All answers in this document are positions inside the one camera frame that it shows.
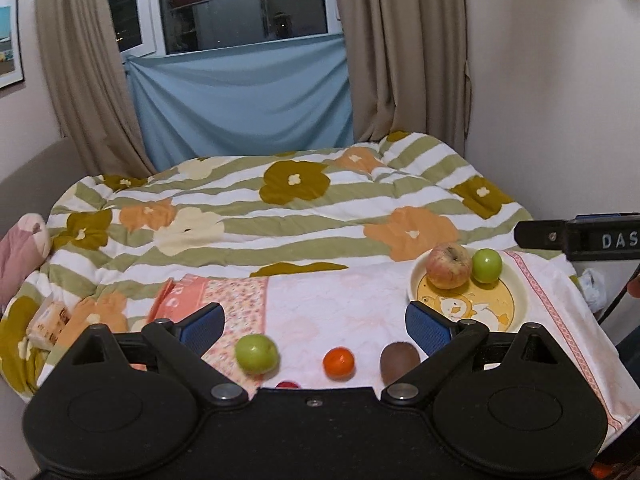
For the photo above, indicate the blue cloth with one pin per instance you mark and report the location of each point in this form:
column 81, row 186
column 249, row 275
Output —
column 240, row 100

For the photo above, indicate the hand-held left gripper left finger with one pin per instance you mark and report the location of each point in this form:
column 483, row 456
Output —
column 202, row 330

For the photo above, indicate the large green apple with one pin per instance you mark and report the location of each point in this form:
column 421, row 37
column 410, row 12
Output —
column 256, row 354

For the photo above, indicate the framed wall picture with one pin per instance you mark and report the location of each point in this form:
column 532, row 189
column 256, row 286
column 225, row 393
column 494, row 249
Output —
column 9, row 42

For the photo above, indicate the small orange tangerine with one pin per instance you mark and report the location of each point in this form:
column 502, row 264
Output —
column 339, row 363

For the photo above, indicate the floral striped blanket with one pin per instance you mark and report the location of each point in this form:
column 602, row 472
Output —
column 300, row 220

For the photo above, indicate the small green apple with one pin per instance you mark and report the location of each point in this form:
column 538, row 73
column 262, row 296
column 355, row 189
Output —
column 486, row 266

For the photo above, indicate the pink plush toy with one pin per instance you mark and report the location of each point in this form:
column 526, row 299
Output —
column 20, row 255

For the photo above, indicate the tissue packet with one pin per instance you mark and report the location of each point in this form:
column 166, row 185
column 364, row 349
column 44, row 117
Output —
column 47, row 325

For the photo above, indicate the window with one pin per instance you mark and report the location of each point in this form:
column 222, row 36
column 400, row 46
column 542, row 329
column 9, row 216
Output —
column 220, row 5

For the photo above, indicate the beige curtain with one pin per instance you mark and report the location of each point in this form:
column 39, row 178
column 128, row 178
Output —
column 405, row 50
column 85, row 70

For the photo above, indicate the grey bed headboard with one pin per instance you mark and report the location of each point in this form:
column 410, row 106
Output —
column 35, row 175

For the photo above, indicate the brown kiwi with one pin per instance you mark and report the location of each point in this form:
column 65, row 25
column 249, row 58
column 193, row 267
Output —
column 398, row 361

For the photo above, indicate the pink white towel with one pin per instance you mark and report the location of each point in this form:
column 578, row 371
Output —
column 325, row 300

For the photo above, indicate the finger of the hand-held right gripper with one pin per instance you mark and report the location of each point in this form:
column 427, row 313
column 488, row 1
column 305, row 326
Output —
column 537, row 235

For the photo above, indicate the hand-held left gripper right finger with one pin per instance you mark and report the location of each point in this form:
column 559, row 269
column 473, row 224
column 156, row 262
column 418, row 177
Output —
column 427, row 329

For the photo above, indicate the red yellow apple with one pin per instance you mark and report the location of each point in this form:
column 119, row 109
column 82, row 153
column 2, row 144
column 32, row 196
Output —
column 448, row 265

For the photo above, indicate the white crumpled plastic bag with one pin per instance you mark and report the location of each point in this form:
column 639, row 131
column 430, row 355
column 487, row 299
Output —
column 594, row 289

